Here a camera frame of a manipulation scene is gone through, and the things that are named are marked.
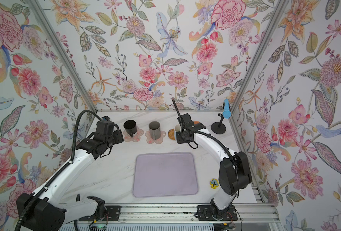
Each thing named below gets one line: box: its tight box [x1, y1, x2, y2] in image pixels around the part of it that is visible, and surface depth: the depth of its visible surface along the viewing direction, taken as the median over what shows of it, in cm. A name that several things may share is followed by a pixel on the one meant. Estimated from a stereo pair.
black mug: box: [123, 119, 138, 138], surface depth 103 cm
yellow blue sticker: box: [209, 178, 219, 190], surface depth 85 cm
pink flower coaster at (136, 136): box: [122, 126, 145, 142], surface depth 107 cm
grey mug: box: [148, 120, 161, 141], surface depth 100 cm
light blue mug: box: [174, 124, 182, 134], surface depth 90 cm
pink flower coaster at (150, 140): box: [144, 130, 167, 144], surface depth 106 cm
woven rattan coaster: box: [168, 128, 176, 141], surface depth 109 cm
